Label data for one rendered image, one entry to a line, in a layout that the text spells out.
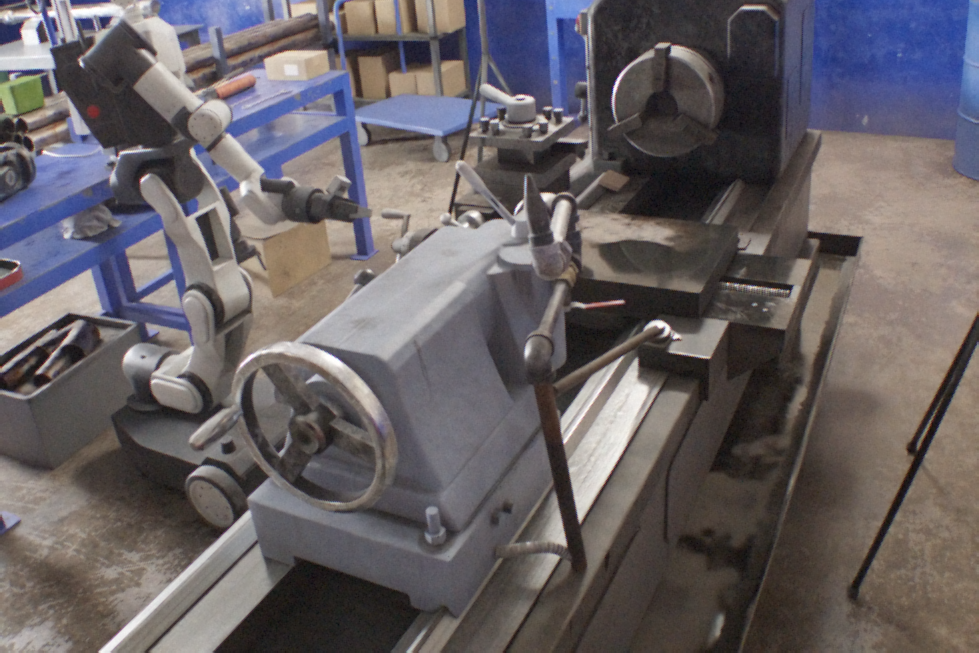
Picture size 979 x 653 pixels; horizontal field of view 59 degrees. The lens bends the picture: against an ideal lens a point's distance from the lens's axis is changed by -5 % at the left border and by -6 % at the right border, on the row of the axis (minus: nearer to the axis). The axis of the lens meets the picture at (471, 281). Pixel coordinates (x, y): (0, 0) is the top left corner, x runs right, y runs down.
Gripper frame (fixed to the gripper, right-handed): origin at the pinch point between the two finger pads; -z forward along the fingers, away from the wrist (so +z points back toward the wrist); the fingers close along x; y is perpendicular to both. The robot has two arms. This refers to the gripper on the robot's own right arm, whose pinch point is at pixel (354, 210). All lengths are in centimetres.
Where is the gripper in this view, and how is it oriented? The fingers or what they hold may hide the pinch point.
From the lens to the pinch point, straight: 217.8
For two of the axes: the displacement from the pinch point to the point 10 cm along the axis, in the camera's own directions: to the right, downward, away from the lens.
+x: 4.4, 0.9, 8.9
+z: -8.8, -1.3, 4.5
